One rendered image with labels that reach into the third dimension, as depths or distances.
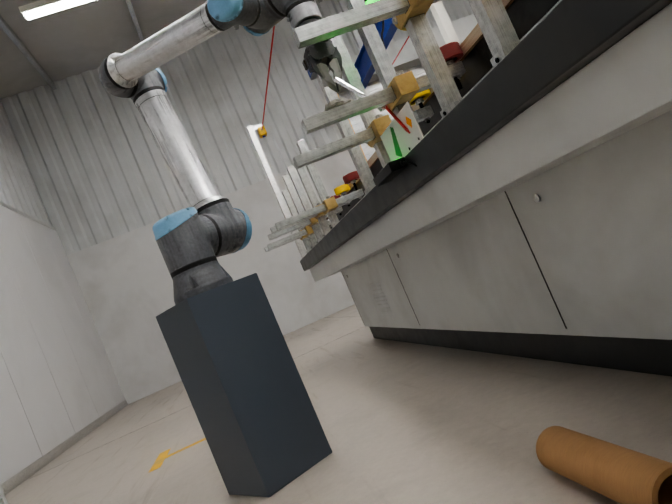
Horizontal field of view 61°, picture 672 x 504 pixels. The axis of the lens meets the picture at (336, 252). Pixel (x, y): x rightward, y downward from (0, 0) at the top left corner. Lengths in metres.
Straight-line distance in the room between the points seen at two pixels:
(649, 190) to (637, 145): 0.09
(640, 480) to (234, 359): 1.12
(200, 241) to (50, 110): 8.35
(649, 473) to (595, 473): 0.11
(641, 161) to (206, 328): 1.16
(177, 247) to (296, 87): 8.18
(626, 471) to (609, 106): 0.51
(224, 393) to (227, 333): 0.17
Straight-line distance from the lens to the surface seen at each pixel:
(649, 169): 1.19
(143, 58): 1.93
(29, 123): 10.07
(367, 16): 1.23
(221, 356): 1.69
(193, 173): 1.99
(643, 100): 0.86
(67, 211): 9.57
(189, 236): 1.79
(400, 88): 1.42
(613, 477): 0.98
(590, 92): 0.92
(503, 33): 1.04
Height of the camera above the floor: 0.48
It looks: 2 degrees up
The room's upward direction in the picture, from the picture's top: 23 degrees counter-clockwise
